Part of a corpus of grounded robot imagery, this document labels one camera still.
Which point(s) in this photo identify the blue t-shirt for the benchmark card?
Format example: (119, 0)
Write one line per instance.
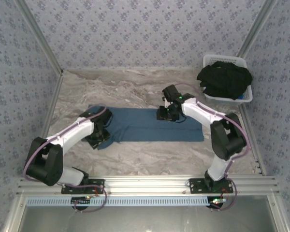
(145, 125)

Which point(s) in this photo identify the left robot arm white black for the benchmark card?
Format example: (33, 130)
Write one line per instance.
(72, 131)

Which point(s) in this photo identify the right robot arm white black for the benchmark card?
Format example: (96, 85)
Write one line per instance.
(200, 111)

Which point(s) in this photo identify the black t-shirt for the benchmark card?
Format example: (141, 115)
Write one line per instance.
(224, 79)

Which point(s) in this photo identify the bright blue cloth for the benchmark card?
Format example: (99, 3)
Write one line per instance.
(240, 96)

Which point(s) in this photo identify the white plastic laundry basket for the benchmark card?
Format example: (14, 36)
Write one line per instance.
(246, 96)

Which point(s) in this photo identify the aluminium cross beam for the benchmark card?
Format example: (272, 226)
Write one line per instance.
(145, 184)

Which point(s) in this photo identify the black left controller board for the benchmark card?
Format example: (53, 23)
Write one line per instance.
(81, 200)

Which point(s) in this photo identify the black controller board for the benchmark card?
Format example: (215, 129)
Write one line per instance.
(217, 201)
(81, 200)

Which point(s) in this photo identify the black right controller board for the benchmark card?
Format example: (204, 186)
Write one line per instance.
(217, 201)

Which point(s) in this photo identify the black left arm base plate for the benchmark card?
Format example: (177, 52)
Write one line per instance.
(96, 186)

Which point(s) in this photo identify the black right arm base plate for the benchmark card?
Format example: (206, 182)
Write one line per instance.
(198, 187)

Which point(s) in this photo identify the aluminium frame post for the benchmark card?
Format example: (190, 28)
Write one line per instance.
(38, 36)
(258, 26)

